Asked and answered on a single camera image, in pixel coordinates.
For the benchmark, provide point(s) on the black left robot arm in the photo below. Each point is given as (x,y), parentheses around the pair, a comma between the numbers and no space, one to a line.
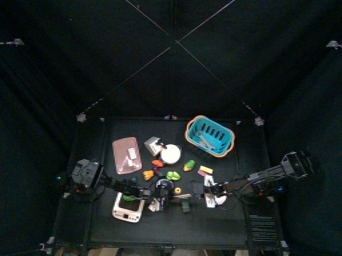
(95,176)

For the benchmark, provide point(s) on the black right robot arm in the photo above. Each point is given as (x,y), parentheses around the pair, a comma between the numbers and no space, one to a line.
(276,173)

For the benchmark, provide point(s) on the yellow pink toy food piece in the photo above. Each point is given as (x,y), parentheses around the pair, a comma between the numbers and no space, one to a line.
(205,170)

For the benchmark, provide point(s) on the purple toy food piece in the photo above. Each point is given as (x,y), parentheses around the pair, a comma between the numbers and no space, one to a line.
(157,171)

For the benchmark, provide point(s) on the orange toy food piece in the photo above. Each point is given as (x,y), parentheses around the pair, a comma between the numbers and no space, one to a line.
(158,163)

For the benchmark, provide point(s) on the green toy lettuce leaf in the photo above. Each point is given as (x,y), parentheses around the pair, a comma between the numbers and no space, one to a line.
(129,198)

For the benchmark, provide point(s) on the light green toy vegetable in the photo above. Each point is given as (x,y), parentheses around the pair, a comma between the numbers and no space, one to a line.
(173,175)

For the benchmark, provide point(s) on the orange yellow toy pepper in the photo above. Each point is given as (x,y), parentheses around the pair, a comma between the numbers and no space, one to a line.
(149,174)

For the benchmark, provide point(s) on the white toy kitchen scale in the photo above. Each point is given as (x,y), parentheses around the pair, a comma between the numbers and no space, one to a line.
(129,210)

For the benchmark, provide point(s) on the yellow green toy fruit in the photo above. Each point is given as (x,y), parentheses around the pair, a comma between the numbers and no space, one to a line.
(189,165)

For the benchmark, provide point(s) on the pink toy cutting board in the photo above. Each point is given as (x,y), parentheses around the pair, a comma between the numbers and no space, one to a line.
(127,155)

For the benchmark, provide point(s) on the grey utensil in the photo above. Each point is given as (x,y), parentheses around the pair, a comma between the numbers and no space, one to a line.
(205,140)

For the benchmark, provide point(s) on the black labelled table strip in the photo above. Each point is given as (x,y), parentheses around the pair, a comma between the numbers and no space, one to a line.
(262,230)

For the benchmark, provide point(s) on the teal basket orange rim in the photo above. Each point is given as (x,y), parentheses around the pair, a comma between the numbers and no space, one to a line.
(210,135)

